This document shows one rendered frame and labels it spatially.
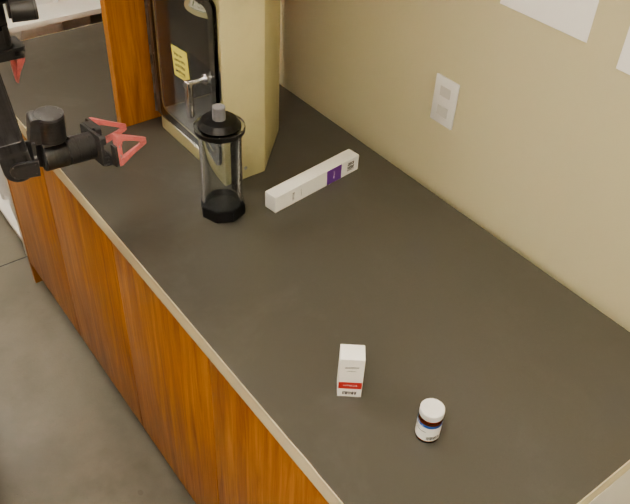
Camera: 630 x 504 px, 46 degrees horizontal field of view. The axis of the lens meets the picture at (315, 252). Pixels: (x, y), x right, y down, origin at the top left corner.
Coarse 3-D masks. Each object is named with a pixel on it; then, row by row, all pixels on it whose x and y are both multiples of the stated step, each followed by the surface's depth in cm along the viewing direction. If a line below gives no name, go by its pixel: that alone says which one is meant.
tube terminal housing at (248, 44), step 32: (224, 0) 151; (256, 0) 156; (224, 32) 155; (256, 32) 160; (224, 64) 160; (256, 64) 165; (224, 96) 164; (256, 96) 170; (256, 128) 175; (256, 160) 181
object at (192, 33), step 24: (168, 0) 166; (192, 0) 157; (168, 24) 170; (192, 24) 161; (168, 48) 175; (192, 48) 165; (216, 48) 157; (168, 72) 180; (192, 72) 169; (216, 72) 160; (168, 96) 185; (216, 96) 164; (168, 120) 191; (192, 120) 179
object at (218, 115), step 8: (216, 104) 155; (208, 112) 158; (216, 112) 154; (224, 112) 155; (200, 120) 156; (208, 120) 156; (216, 120) 155; (224, 120) 156; (232, 120) 156; (200, 128) 155; (208, 128) 154; (216, 128) 154; (224, 128) 154; (232, 128) 155
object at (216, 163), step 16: (240, 128) 157; (208, 144) 156; (224, 144) 155; (240, 144) 159; (208, 160) 158; (224, 160) 158; (240, 160) 161; (208, 176) 161; (224, 176) 161; (240, 176) 164; (208, 192) 164; (224, 192) 163; (240, 192) 167; (208, 208) 167; (224, 208) 166
